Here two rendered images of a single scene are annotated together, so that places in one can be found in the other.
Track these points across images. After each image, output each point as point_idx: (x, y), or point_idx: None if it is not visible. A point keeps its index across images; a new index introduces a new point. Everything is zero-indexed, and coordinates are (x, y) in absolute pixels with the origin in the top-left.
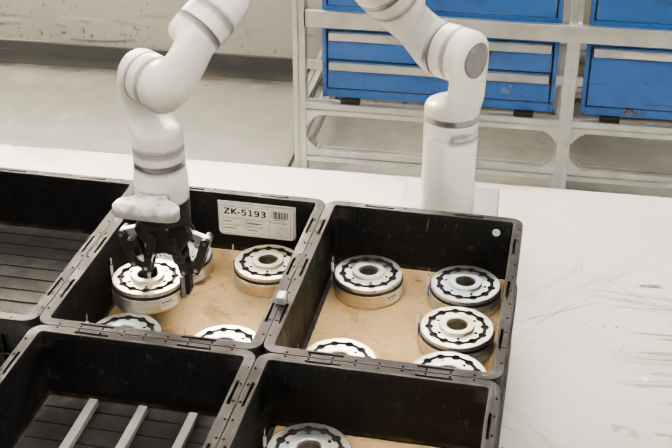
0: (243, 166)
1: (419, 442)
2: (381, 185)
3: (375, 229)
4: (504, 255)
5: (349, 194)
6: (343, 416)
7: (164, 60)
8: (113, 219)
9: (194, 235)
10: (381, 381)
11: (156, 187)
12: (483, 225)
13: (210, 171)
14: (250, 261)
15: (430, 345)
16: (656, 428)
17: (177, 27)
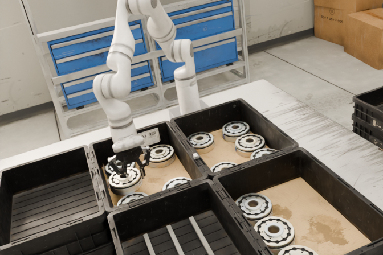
0: (89, 134)
1: (277, 184)
2: (147, 118)
3: (190, 123)
4: (238, 113)
5: (139, 126)
6: (249, 188)
7: (119, 73)
8: (92, 161)
9: (143, 148)
10: (261, 165)
11: (127, 132)
12: (229, 105)
13: (77, 140)
14: (153, 155)
15: (247, 151)
16: (314, 149)
17: (114, 58)
